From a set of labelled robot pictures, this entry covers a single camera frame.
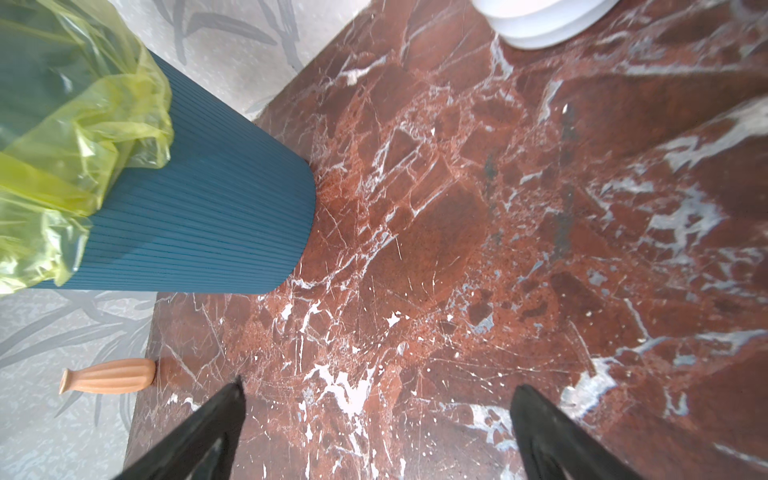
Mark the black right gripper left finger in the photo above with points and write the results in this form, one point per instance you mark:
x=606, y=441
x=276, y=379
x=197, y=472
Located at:
x=201, y=447

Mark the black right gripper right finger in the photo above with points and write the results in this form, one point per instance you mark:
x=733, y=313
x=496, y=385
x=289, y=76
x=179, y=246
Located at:
x=552, y=446

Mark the teal ribbed trash bin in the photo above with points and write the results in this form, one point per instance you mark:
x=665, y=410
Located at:
x=230, y=212

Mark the green plastic bin liner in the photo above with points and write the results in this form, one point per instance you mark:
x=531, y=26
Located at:
x=82, y=99

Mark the small terracotta vase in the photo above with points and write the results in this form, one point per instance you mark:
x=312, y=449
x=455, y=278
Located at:
x=113, y=377

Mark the white plant pot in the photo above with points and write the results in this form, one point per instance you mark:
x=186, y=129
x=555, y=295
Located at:
x=539, y=24

